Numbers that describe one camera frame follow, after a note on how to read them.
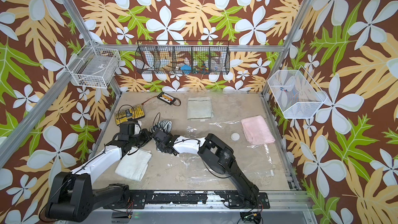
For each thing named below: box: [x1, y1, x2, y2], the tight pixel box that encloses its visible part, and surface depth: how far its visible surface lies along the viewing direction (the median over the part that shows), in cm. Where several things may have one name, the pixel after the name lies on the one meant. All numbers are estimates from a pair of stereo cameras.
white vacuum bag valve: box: [230, 132, 240, 142], surface depth 98 cm
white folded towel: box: [115, 147, 152, 182], surface depth 83 cm
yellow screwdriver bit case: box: [114, 104, 146, 126], surface depth 106 cm
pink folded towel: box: [240, 115, 276, 146], surface depth 98 cm
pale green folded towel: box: [187, 96, 215, 122], surface depth 110 cm
